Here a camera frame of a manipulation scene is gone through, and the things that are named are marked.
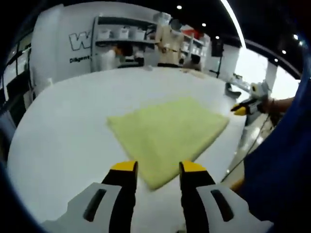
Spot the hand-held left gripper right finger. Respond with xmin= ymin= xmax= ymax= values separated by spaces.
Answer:
xmin=179 ymin=160 xmax=274 ymax=233

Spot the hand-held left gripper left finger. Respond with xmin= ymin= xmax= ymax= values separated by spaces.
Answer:
xmin=41 ymin=160 xmax=138 ymax=233

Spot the yellow long-sleeved garment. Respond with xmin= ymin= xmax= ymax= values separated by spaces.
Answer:
xmin=106 ymin=97 xmax=230 ymax=191

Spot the person's right hand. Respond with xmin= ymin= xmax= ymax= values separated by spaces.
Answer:
xmin=262 ymin=98 xmax=276 ymax=115

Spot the black stand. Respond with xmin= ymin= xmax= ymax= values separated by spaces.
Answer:
xmin=210 ymin=38 xmax=225 ymax=79

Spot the operator in blue shirt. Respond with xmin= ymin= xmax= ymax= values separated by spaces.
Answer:
xmin=239 ymin=71 xmax=311 ymax=233

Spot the curved ceiling light strip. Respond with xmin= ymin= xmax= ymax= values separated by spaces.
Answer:
xmin=219 ymin=0 xmax=246 ymax=49

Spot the white storage bin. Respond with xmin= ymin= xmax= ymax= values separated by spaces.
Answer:
xmin=98 ymin=27 xmax=112 ymax=40
xmin=134 ymin=28 xmax=147 ymax=41
xmin=118 ymin=27 xmax=130 ymax=40

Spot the grey shelf rack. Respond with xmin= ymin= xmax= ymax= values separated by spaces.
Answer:
xmin=90 ymin=16 xmax=159 ymax=71

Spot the black device cable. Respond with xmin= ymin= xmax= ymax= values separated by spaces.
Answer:
xmin=220 ymin=113 xmax=271 ymax=183

